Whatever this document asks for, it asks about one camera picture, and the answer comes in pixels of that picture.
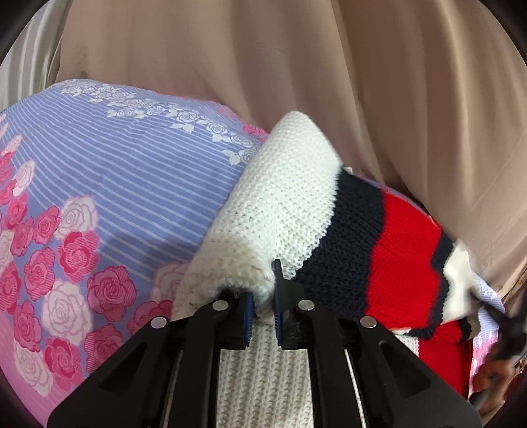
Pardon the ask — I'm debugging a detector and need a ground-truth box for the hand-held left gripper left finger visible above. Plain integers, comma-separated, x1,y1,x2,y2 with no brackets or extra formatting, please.
47,289,255,428

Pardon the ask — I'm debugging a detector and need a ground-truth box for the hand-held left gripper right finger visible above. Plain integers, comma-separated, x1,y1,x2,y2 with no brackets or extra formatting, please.
272,259,482,428

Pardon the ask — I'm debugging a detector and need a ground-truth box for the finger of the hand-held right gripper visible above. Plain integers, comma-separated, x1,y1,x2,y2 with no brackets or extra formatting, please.
473,288,527,373

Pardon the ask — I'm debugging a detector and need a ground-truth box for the white navy red knit sweater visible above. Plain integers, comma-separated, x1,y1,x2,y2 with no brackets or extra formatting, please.
171,110,480,428

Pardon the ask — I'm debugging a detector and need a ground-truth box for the pink blue floral bed sheet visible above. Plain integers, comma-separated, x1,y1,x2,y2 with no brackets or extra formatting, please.
0,80,509,416

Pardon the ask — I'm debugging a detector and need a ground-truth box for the beige curtain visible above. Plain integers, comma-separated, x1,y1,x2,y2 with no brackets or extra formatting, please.
53,0,527,299

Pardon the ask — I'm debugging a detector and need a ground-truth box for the silver satin curtain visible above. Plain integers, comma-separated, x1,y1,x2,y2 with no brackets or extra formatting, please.
0,0,71,113

